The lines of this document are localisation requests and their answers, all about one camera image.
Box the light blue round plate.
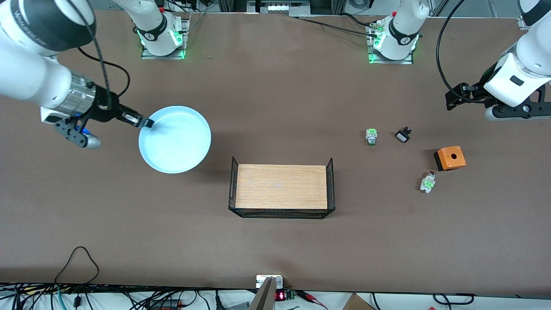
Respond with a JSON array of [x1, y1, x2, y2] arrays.
[[138, 106, 212, 174]]

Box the green white switch module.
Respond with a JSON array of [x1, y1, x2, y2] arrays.
[[420, 171, 436, 194]]

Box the grey metal bar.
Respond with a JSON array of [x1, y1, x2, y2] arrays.
[[248, 277, 276, 310]]

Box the brown cardboard piece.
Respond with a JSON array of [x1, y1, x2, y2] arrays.
[[342, 293, 376, 310]]

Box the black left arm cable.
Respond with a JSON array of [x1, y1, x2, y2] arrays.
[[436, 0, 475, 104]]

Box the orange button enclosure box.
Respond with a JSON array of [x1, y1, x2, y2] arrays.
[[433, 146, 467, 172]]

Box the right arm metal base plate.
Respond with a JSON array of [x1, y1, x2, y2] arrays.
[[141, 19, 190, 60]]

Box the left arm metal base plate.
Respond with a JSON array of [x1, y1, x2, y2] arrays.
[[368, 22, 415, 65]]

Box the thin black looped cable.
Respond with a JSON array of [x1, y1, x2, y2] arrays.
[[54, 246, 100, 285]]

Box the black cable across table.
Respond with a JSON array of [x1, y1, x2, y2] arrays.
[[293, 16, 379, 37]]

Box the wooden tray with wire sides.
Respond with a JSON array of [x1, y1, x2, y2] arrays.
[[228, 156, 336, 220]]

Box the black cable bundle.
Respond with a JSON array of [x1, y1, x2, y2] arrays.
[[0, 282, 259, 310]]

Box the metal frame with white lights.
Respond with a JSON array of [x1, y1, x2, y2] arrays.
[[248, 0, 310, 16]]

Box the small silver metal bracket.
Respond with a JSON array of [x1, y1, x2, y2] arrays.
[[256, 275, 283, 289]]

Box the red clip lead wires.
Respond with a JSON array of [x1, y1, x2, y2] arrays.
[[297, 291, 328, 310]]

